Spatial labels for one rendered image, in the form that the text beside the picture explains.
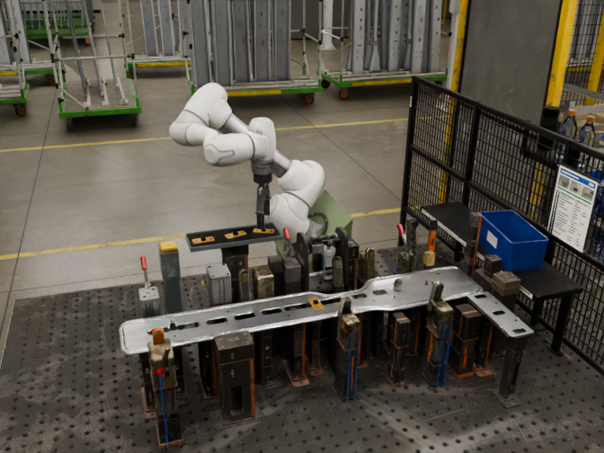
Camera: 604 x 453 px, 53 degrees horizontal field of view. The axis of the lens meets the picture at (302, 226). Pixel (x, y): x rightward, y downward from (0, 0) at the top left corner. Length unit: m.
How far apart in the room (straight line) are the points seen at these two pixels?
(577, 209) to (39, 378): 2.16
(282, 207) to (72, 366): 1.13
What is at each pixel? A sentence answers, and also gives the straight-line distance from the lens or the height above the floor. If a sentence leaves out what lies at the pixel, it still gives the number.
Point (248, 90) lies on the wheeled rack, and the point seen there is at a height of 0.27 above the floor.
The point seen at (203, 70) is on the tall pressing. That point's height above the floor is 0.54.
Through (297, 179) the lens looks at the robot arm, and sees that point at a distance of 2.91.
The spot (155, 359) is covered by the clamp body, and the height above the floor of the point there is 1.06.
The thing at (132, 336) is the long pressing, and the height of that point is 1.00.
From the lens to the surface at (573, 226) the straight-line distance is 2.60.
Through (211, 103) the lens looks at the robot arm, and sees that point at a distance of 2.80.
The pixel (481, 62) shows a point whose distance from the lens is 4.93.
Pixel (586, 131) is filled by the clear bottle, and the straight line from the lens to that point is 2.62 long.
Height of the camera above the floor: 2.24
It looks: 25 degrees down
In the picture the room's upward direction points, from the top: 1 degrees clockwise
